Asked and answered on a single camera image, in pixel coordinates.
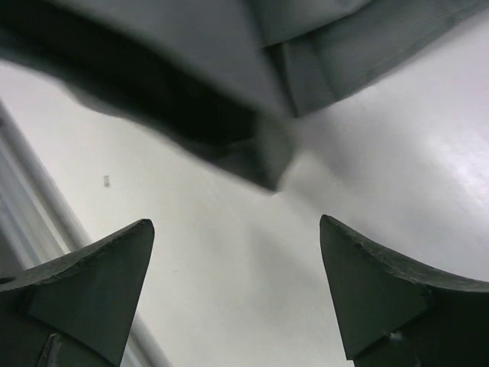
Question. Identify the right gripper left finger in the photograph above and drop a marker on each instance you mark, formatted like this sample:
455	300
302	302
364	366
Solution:
77	310

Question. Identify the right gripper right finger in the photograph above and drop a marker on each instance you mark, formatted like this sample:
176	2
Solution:
395	311

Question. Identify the grey pleated skirt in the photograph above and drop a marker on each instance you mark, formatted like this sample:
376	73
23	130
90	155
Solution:
222	78

